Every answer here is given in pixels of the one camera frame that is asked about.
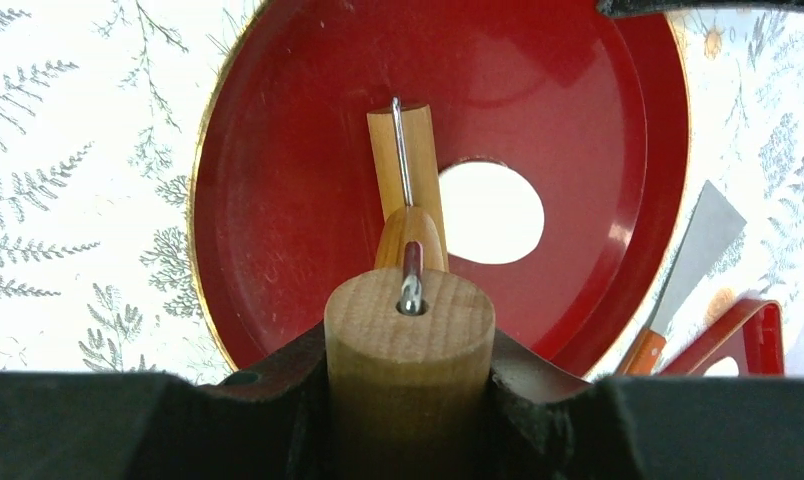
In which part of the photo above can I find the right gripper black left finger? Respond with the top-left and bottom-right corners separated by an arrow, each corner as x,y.
0,326 -> 327,479

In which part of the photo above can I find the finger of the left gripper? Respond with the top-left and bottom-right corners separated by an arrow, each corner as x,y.
597,0 -> 804,18

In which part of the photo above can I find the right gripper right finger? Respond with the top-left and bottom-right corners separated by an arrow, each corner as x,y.
485,333 -> 804,479

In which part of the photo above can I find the round red tray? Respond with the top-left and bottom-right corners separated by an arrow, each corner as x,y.
190,1 -> 689,375

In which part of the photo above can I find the wooden double-ended roller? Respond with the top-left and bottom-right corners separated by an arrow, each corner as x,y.
324,99 -> 495,479

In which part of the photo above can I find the white dough ball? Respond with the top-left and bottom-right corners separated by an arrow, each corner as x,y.
438,160 -> 545,265

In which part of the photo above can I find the left round dumpling wrapper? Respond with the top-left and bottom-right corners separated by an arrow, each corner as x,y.
703,356 -> 740,377

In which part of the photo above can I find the red rectangular tray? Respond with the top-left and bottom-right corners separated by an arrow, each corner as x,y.
659,298 -> 785,376

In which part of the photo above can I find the floral patterned table mat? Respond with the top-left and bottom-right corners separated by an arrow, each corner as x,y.
0,1 -> 804,383

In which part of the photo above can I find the scraper with orange handle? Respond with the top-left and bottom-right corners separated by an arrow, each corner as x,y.
616,181 -> 747,375

